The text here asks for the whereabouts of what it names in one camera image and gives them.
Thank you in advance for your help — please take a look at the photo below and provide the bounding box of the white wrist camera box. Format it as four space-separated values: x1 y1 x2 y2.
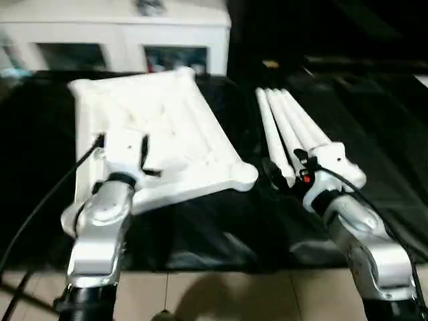
100 128 150 177
302 142 367 215

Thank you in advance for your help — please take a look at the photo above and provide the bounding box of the grey robot foot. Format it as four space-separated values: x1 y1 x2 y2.
152 309 177 321

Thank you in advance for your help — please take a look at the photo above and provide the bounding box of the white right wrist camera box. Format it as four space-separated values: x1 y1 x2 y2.
302 142 367 215

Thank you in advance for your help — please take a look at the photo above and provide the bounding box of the white plastic table top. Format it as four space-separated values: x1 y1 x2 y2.
60 66 259 240

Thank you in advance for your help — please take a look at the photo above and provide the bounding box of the black glossy mat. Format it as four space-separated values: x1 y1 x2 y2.
0 68 428 272

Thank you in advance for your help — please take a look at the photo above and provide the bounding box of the white glass-door cabinet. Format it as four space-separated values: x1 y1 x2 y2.
0 0 231 76

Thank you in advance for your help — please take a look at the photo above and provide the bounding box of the black television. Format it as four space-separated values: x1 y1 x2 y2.
302 55 428 73

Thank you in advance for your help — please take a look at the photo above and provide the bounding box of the white plastic table leg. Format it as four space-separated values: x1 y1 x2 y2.
265 88 307 178
272 88 322 151
280 88 335 150
255 87 297 187

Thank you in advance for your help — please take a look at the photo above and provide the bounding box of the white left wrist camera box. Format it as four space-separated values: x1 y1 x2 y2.
100 128 150 177

